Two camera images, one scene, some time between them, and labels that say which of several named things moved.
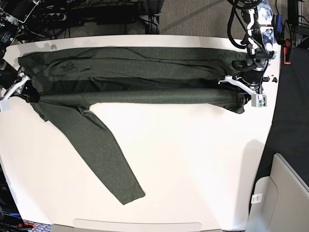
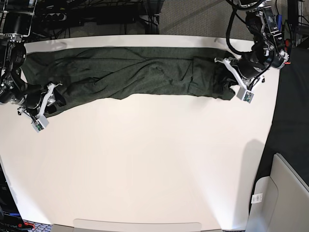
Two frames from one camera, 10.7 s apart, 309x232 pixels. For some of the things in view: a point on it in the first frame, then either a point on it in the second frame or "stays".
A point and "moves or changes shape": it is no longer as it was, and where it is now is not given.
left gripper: x=24 y=86 -> x=39 y=101
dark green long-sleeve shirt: x=64 y=82 moves or changes shape
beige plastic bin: x=279 y=202 stays
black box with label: x=10 y=219 stays
